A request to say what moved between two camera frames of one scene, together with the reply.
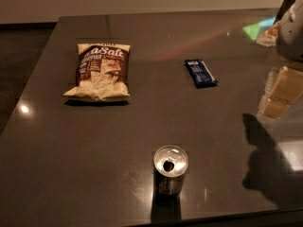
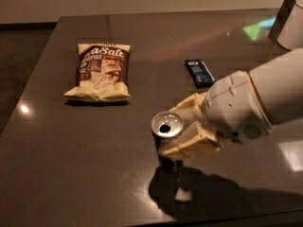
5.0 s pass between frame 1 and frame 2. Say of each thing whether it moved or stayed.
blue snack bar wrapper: stayed
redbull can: moved
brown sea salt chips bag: stayed
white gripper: moved
